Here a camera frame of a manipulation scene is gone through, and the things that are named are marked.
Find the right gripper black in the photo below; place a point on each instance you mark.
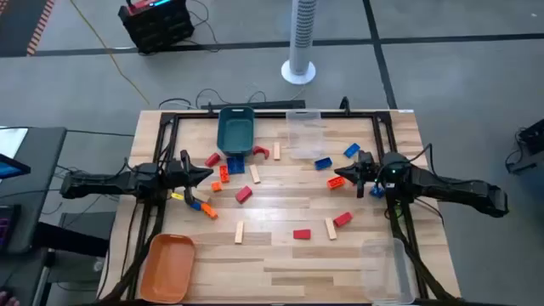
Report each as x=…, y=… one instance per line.
x=370, y=174

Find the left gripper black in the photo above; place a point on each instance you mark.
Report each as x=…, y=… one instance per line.
x=176, y=174

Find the red rectangular block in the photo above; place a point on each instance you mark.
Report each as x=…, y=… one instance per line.
x=243, y=194
x=342, y=219
x=212, y=160

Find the small orange studded brick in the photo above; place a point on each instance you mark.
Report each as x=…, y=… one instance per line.
x=217, y=186

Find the small yellow block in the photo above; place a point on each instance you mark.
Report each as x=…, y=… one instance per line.
x=177, y=196

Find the small blue studded brick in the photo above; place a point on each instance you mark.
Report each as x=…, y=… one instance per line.
x=376, y=192

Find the large blue studded brick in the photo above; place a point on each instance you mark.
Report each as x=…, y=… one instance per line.
x=235, y=165

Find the natural wood plank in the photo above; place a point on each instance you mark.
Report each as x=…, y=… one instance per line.
x=276, y=151
x=330, y=228
x=254, y=173
x=239, y=232

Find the red wedge block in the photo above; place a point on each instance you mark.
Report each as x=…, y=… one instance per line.
x=302, y=234

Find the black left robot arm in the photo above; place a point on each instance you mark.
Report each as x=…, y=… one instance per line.
x=106, y=183

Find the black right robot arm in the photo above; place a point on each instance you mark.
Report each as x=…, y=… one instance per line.
x=446, y=185

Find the teal plastic bin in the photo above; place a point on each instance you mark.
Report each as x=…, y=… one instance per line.
x=236, y=136

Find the clear labelled plastic bin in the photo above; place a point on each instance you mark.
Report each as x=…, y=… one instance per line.
x=304, y=136

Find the red arch block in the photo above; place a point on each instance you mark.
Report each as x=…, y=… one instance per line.
x=260, y=149

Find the black clamp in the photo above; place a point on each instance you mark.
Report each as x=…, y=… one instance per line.
x=345, y=105

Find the black power strip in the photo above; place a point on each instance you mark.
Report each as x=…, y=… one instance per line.
x=263, y=104

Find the orange plastic bin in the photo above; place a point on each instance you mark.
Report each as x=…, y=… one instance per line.
x=168, y=272

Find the white tower fan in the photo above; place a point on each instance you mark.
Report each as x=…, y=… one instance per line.
x=302, y=34

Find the black equipment crate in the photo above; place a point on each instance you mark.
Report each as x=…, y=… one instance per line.
x=157, y=30

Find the dark side desk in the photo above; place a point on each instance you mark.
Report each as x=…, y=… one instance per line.
x=38, y=170

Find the red electronic device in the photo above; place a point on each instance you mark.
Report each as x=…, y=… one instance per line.
x=142, y=5

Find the black equipment cart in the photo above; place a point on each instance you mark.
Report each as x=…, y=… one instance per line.
x=531, y=144

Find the lit tablet screen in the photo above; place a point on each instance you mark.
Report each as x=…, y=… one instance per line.
x=10, y=168

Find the white paper sheet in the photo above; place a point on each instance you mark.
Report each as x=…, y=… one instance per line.
x=10, y=142

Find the backlit keyboard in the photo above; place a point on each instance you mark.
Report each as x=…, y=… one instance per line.
x=8, y=229

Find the person's hand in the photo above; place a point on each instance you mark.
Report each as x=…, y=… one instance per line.
x=8, y=299

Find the hazard striped floor mat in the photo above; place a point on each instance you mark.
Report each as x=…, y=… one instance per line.
x=17, y=25

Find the black table frame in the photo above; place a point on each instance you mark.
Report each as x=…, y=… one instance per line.
x=272, y=115

